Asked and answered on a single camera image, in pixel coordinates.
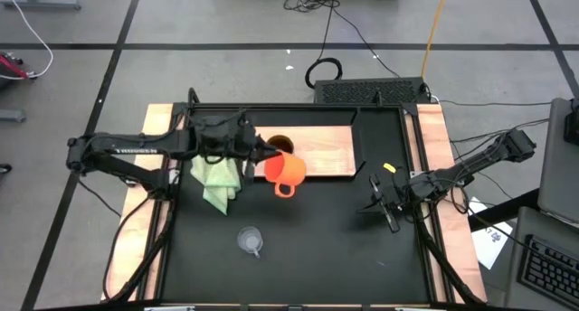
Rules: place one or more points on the light green cloth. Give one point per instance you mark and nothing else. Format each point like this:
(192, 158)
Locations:
(219, 180)

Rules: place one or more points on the clear plastic cup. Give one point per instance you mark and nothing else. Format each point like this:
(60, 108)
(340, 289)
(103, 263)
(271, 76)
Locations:
(249, 239)

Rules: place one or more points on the black desk device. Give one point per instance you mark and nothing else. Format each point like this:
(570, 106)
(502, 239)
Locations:
(572, 123)

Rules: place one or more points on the brown green ceramic mug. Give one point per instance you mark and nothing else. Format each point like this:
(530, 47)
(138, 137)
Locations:
(282, 142)

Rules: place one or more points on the black aluminium table frame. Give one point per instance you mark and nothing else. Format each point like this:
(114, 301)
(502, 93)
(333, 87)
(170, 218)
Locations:
(294, 106)

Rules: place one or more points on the grey desk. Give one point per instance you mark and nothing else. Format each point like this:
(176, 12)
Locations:
(558, 175)

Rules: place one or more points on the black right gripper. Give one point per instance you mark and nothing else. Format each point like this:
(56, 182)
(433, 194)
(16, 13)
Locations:
(398, 191)

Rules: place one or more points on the red tool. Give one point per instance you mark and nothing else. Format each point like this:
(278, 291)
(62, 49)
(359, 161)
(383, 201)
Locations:
(13, 67)

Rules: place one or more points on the black keyboard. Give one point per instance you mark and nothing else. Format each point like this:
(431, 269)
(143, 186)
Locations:
(549, 270)

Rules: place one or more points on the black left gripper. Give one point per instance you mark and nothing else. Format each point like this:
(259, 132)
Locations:
(224, 139)

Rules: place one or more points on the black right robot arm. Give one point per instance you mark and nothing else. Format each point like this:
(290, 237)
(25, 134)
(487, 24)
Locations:
(475, 164)

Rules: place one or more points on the white paper sheet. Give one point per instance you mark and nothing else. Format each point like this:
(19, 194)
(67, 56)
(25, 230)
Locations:
(490, 245)

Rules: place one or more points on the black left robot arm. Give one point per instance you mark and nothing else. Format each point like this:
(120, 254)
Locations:
(131, 150)

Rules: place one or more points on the orange plastic mug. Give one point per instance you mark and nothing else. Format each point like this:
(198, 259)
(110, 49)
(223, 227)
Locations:
(289, 168)

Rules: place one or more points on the yellow tag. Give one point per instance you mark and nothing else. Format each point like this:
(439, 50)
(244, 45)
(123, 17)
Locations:
(389, 167)

